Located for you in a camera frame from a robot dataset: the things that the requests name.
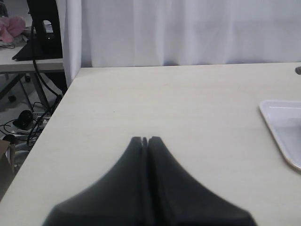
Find grey side table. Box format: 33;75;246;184
0;39;65;109

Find white backdrop curtain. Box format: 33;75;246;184
57;0;301;85

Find pink cloth pile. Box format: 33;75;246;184
0;16;26;43

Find black monitor stand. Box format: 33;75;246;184
12;0;63;61

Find black hanging cable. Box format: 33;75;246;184
30;14;63;99

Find white plastic tray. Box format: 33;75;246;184
259;100;301;171

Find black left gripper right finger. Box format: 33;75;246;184
147;137;256;226

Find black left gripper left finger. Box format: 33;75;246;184
44;137;147;226

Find tangled floor cables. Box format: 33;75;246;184
0;101;52;146

